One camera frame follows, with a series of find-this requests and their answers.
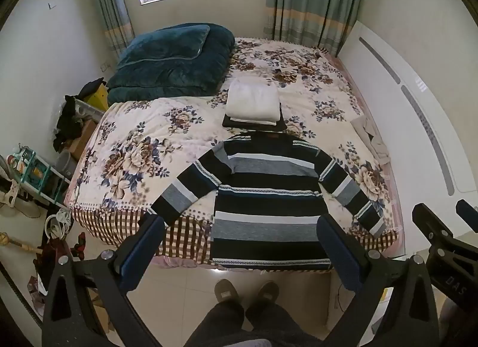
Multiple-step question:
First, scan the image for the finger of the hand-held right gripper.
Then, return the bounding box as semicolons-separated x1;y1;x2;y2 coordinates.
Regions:
412;202;455;247
456;198;478;223

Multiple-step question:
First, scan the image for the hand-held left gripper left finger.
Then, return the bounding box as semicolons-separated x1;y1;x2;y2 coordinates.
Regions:
42;214;167;347

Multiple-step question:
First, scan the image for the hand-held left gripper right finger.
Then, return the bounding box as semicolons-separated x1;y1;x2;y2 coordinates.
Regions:
315;214;441;347

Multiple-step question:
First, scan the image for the striped knit sweater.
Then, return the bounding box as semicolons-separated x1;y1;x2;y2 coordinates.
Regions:
150;131;387;271

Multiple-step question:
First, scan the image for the person's grey right slipper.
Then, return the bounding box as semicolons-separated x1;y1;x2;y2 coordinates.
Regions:
244;280;280;314

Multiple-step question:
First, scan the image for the person's grey slipper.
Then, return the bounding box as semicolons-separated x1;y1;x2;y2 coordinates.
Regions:
215;279;244;314
244;280;280;314

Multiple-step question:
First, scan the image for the white bed headboard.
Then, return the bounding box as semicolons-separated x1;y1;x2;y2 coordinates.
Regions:
338;20;478;236

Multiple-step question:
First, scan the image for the person's grey left slipper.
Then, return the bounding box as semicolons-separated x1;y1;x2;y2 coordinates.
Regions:
215;279;244;314

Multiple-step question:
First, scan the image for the person's right leg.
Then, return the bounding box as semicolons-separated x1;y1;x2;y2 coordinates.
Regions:
244;302;325;347

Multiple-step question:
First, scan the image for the person's leg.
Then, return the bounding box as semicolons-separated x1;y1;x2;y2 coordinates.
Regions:
183;300;248;347
244;302;325;347

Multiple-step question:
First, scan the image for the crumpled beige cloth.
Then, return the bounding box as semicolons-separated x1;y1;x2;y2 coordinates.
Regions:
350;115;391;164

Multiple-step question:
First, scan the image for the person's left leg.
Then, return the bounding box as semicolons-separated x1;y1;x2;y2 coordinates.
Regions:
183;300;248;347

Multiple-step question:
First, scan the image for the grey waste bin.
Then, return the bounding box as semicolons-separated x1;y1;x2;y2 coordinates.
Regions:
55;150;78;178

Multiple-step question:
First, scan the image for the floral bed blanket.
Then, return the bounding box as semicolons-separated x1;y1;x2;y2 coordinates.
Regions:
63;36;402;269

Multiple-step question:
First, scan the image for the wooden massage mallet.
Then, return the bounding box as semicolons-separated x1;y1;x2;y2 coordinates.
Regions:
0;231;42;255

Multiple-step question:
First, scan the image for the cardboard box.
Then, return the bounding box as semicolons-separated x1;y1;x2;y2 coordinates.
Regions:
69;119;98;161

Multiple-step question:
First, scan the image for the green storage rack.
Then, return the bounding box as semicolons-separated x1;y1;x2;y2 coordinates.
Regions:
10;145;71;206

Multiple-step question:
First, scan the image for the white floor fan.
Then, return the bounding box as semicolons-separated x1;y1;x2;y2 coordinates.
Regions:
0;155;42;219

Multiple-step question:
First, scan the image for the yellow plastic stand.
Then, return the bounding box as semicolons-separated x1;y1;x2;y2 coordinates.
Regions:
87;82;110;111

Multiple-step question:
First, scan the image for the folded black garment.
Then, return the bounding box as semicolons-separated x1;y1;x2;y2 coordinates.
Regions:
222;102;287;132

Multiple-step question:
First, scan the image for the teal quilted comforter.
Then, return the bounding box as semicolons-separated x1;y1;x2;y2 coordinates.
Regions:
106;23;236;103

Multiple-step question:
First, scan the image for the folded white garment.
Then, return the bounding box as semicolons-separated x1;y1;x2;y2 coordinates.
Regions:
225;79;281;126

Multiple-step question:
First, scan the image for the teal velvet pillow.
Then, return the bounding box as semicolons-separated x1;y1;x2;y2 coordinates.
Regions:
116;24;210;71

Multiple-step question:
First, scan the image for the white cord bundle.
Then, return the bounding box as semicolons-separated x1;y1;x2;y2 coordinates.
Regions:
45;208;73;240

